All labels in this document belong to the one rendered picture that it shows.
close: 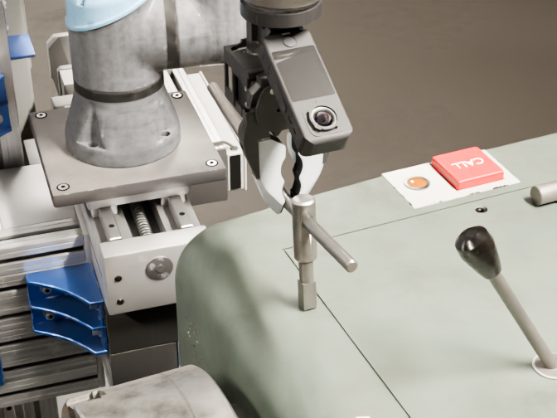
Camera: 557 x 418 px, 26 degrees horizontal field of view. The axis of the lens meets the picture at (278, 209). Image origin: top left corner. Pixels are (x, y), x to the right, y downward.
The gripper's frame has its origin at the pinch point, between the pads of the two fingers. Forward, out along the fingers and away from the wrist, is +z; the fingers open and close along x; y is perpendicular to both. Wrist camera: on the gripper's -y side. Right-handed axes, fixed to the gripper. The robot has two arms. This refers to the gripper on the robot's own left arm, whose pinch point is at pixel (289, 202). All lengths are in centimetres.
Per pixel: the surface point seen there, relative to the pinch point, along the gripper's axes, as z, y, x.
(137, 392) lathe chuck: 11.8, -6.6, 17.9
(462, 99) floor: 135, 221, -164
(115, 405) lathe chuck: 11.4, -7.9, 20.3
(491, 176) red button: 8.3, 7.4, -27.8
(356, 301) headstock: 9.1, -5.7, -4.6
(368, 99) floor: 135, 235, -134
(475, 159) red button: 7.9, 10.8, -27.6
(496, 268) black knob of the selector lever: -2.5, -19.4, -10.4
